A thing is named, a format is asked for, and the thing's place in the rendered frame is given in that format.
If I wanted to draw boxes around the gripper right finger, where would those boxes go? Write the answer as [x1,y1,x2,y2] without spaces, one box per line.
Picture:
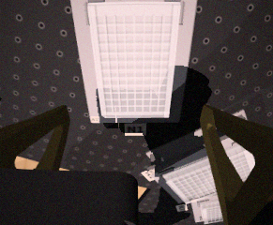
[200,105,273,225]

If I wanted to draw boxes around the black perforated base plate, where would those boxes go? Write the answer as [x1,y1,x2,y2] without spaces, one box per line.
[0,0,273,225]

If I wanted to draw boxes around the white well plate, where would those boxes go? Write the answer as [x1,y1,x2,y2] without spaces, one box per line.
[87,1,181,118]
[200,199,223,224]
[162,145,255,204]

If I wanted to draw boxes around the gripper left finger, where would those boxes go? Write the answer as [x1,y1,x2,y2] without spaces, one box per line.
[0,105,70,171]

